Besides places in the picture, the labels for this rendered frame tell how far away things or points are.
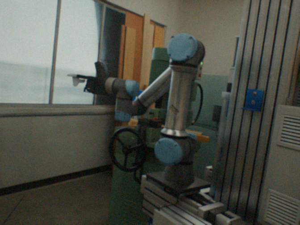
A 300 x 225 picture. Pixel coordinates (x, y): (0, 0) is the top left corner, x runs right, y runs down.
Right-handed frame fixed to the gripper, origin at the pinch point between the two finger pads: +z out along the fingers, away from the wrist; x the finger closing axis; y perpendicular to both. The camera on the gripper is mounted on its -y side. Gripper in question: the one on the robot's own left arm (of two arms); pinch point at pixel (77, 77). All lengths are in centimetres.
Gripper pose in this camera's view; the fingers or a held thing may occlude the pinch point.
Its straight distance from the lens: 146.1
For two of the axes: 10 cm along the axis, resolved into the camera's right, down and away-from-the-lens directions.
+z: -8.9, -1.5, 4.3
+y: -1.8, 9.8, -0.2
